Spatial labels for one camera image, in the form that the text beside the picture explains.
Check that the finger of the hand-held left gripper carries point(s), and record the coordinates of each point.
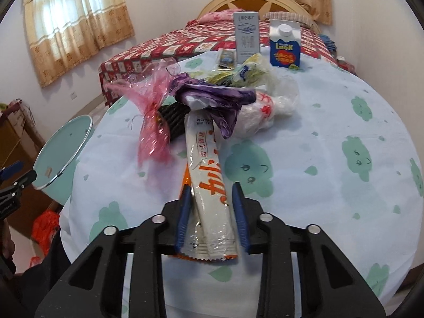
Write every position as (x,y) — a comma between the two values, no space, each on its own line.
(11,169)
(23,180)

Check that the cream wooden bed headboard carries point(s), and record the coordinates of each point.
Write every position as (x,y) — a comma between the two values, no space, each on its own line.
(228,2)

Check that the bed with red quilt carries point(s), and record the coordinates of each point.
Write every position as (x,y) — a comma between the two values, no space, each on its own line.
(149,48)

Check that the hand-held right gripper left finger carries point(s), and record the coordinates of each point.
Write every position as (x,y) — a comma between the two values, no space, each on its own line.
(183,215)

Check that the striped pillow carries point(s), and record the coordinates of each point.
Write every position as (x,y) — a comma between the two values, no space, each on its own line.
(291,16)

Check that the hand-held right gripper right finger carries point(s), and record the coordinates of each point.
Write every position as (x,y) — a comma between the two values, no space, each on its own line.
(240,218)

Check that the long white snack wrapper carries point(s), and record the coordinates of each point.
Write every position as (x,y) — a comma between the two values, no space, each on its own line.
(208,185)

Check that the wooden cabinet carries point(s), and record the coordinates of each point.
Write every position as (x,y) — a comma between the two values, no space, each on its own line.
(16,139)

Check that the plain orange-red plastic bag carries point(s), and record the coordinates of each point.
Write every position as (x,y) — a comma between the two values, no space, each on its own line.
(46,227)

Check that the teal trash bin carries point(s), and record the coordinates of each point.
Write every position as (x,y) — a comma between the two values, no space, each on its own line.
(63,152)

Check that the purple foil wrapper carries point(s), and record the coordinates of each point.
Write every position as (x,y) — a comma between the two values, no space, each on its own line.
(212,94)

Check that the pink transparent plastic wrapper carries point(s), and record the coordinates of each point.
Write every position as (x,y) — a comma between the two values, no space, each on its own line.
(152,132)

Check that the stack of blue items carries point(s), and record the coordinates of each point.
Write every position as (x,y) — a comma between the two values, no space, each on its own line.
(328,42)

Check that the small dark snack packet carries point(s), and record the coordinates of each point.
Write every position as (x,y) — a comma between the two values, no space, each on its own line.
(226,58)

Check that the clear bag with red print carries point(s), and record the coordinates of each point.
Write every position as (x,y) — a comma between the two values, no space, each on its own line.
(258,116)

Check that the white wall socket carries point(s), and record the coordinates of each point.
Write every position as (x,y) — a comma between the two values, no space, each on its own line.
(73,96)

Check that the blue white gable-top carton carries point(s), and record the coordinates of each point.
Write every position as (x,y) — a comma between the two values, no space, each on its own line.
(285,53)

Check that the grey white milk carton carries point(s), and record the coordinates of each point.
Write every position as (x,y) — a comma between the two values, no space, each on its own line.
(246,36)

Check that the pink floral pillow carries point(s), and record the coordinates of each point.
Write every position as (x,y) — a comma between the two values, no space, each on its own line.
(215,16)

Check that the black ribbed plastic tray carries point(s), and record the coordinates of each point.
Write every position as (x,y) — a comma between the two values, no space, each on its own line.
(174,119)

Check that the yellow green printed plastic bag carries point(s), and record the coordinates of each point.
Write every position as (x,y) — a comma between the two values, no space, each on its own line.
(256,66)

